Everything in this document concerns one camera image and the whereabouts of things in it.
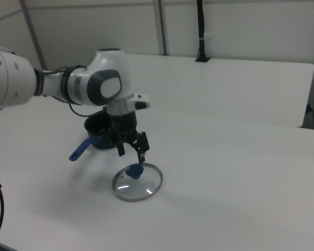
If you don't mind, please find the black pole stand white tape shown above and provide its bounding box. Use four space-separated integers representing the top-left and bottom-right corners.
195 0 211 63

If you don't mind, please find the dark blue saucepan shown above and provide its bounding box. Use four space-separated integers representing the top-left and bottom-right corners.
69 109 118 162

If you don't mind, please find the glass lid with blue knob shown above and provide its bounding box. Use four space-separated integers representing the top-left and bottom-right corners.
111 162 163 202

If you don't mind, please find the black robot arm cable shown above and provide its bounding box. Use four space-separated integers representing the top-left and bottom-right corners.
38 65 108 117

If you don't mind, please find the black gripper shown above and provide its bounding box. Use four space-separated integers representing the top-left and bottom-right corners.
106 111 150 165

